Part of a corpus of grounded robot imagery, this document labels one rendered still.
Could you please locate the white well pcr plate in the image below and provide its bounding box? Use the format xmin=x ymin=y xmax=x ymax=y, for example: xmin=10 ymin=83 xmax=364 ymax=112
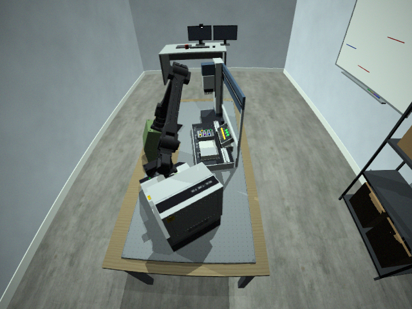
xmin=156 ymin=168 xmax=180 ymax=182

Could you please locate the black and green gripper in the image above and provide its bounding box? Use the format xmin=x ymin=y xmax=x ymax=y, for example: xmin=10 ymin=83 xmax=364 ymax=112
xmin=164 ymin=159 xmax=178 ymax=179

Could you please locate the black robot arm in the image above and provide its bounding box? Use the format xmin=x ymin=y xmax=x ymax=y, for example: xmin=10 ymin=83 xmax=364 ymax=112
xmin=143 ymin=62 xmax=191 ymax=177

